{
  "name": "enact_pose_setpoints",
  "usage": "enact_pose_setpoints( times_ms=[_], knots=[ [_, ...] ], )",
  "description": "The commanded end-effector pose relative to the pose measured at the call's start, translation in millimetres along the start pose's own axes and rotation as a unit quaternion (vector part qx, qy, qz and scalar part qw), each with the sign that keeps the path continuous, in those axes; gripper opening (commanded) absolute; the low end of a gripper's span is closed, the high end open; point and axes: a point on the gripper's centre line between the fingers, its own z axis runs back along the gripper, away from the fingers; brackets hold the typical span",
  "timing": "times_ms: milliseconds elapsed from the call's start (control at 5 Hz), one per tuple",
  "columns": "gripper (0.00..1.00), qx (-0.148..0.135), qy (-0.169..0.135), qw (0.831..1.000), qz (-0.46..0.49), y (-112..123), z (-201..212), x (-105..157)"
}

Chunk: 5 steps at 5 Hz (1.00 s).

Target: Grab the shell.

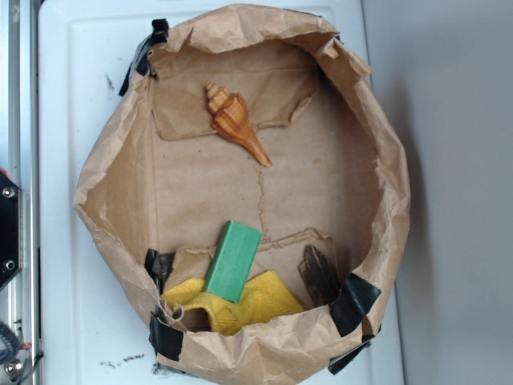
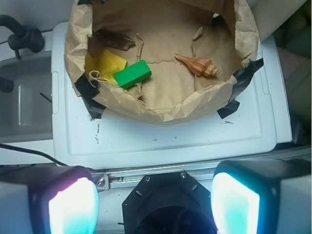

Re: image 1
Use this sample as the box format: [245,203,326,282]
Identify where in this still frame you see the orange spiral sea shell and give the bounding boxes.
[206,82,273,167]

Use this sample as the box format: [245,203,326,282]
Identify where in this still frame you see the brown paper bag bin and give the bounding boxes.
[78,5,410,384]

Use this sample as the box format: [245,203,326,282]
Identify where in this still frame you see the green rectangular block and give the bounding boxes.
[204,221,262,303]

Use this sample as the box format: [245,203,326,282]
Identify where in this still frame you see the dark brown bark piece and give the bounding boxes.
[298,245,341,306]

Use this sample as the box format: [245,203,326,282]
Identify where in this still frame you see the yellow cloth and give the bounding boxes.
[161,270,304,336]

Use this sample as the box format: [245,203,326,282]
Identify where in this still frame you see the black tape strip inner left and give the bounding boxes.
[144,249,175,294]

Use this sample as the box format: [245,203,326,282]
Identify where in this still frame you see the black tape strip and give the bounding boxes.
[149,309,184,362]
[144,249,175,294]
[119,18,169,96]
[327,273,382,375]

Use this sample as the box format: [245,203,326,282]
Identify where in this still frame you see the black tape strip bottom right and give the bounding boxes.
[327,273,382,375]

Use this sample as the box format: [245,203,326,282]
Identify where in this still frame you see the black tape strip bottom left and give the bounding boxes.
[149,309,184,362]

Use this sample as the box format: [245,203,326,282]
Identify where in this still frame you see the black tape strip top left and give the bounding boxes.
[119,18,169,96]

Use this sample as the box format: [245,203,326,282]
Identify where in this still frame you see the white tray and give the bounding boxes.
[36,0,406,385]

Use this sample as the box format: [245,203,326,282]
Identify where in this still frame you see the black bracket on rail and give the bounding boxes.
[0,168,22,290]

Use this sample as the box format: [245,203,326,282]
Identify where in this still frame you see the aluminium frame rail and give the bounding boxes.
[1,1,43,384]

